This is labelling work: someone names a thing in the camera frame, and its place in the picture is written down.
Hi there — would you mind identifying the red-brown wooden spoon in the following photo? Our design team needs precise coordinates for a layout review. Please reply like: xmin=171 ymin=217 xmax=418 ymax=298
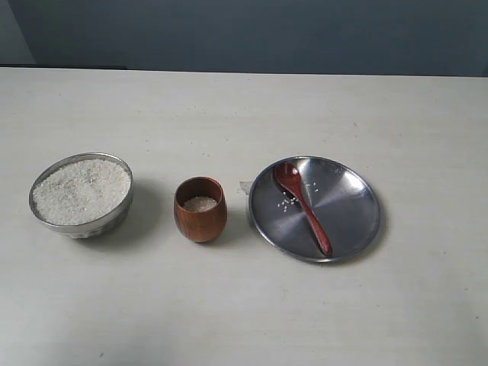
xmin=274 ymin=162 xmax=333 ymax=258

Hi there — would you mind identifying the brown wooden cup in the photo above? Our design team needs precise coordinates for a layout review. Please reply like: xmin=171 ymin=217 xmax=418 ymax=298
xmin=174 ymin=177 xmax=227 ymax=242

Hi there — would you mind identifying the steel bowl of rice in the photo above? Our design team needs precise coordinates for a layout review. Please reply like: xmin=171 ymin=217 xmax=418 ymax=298
xmin=28 ymin=152 xmax=134 ymax=239

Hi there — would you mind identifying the round steel plate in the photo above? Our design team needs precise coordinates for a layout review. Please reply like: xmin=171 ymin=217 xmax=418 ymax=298
xmin=248 ymin=156 xmax=381 ymax=263

